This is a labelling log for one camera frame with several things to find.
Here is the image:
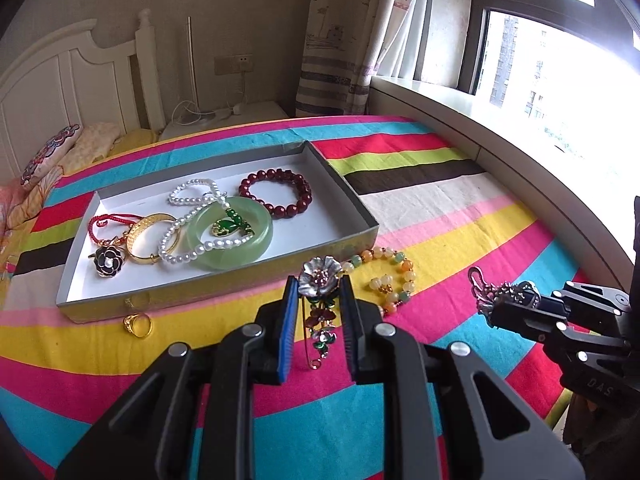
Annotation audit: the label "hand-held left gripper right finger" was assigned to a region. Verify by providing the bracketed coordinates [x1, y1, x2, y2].
[339, 274, 586, 480]

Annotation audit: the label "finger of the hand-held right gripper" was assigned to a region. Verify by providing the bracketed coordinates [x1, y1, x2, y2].
[487, 300, 631, 376]
[515, 280, 631, 321]

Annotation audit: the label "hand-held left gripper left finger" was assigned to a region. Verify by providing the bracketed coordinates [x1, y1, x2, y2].
[55, 275, 301, 480]

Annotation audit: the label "silver chain bracelet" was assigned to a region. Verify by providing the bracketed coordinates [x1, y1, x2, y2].
[467, 266, 541, 317]

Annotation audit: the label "silver flower brooch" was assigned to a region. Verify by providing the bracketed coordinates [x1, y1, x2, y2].
[298, 256, 343, 372]

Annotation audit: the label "green jade bangle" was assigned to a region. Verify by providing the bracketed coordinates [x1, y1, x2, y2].
[191, 196, 275, 272]

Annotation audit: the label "grey cardboard box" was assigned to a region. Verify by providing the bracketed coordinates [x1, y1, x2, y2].
[55, 140, 380, 323]

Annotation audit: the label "green leaf pendant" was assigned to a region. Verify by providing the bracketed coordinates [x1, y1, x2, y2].
[210, 208, 255, 238]

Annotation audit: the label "red bead bracelet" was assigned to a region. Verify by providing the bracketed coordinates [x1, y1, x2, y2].
[238, 171, 314, 219]

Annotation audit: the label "white pearl necklace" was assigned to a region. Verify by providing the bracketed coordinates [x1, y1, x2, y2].
[157, 176, 256, 268]

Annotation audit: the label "gold bangle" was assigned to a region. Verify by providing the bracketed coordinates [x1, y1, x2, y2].
[123, 212, 181, 266]

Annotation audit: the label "black flower brooch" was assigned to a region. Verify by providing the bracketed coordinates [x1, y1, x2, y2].
[89, 241, 126, 278]

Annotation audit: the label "red string bracelet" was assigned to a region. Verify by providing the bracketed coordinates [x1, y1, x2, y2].
[89, 212, 146, 251]

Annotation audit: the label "striped bed sheet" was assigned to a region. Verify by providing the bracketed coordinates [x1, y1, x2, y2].
[0, 115, 601, 480]

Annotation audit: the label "white window sill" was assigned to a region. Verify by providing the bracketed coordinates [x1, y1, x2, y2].
[367, 76, 640, 281]

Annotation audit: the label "white nightstand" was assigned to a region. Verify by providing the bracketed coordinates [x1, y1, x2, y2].
[160, 100, 291, 141]

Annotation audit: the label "window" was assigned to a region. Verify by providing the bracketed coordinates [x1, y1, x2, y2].
[457, 0, 640, 161]

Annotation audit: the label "yellow pillow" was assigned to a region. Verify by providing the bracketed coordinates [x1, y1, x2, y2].
[50, 122, 123, 171]

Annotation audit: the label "patterned curtain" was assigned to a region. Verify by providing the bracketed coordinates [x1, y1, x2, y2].
[294, 0, 436, 120]

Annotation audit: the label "embroidered pillow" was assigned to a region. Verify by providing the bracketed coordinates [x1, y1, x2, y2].
[20, 125, 82, 188]

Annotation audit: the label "patterned pillows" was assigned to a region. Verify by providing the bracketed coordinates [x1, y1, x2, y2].
[0, 167, 66, 281]

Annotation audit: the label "white headboard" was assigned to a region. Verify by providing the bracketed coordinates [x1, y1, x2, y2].
[0, 8, 166, 181]

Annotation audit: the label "yellow bead bracelet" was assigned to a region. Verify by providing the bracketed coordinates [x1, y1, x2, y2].
[342, 246, 418, 317]

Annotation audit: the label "gold ring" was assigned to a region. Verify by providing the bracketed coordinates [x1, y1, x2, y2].
[124, 312, 152, 340]

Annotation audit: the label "white charger cable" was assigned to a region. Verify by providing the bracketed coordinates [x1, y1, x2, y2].
[172, 72, 248, 126]

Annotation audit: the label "wall socket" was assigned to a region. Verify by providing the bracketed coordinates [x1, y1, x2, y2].
[214, 53, 253, 76]

